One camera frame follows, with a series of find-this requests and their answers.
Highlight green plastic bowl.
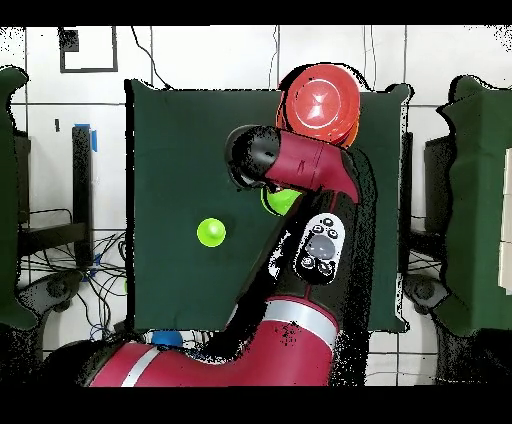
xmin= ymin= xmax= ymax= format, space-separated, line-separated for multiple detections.
xmin=260 ymin=186 xmax=303 ymax=217

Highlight green plastic cup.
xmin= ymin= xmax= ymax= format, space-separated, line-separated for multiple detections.
xmin=196 ymin=217 xmax=227 ymax=248

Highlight red plastic bowl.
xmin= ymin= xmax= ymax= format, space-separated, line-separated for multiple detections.
xmin=284 ymin=63 xmax=361 ymax=143
xmin=276 ymin=93 xmax=360 ymax=147

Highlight dark green tablecloth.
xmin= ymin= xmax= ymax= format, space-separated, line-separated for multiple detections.
xmin=123 ymin=78 xmax=413 ymax=335

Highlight blue plastic cup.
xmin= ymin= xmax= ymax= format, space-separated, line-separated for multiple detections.
xmin=151 ymin=330 xmax=184 ymax=348

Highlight black metal stand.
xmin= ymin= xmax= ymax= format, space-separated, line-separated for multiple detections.
xmin=17 ymin=124 xmax=98 ymax=269

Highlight black office chair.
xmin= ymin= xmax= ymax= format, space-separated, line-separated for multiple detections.
xmin=19 ymin=270 xmax=85 ymax=317
xmin=403 ymin=273 xmax=449 ymax=315

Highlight green covered side table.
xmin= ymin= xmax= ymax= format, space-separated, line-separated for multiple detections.
xmin=0 ymin=65 xmax=39 ymax=331
xmin=437 ymin=75 xmax=512 ymax=337

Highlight white boxes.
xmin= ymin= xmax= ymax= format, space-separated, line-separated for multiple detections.
xmin=497 ymin=147 xmax=512 ymax=295

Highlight cable tangle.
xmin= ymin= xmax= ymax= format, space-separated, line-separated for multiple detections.
xmin=19 ymin=231 xmax=129 ymax=345

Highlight black floor cable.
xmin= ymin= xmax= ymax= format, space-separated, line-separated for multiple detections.
xmin=130 ymin=25 xmax=174 ymax=91

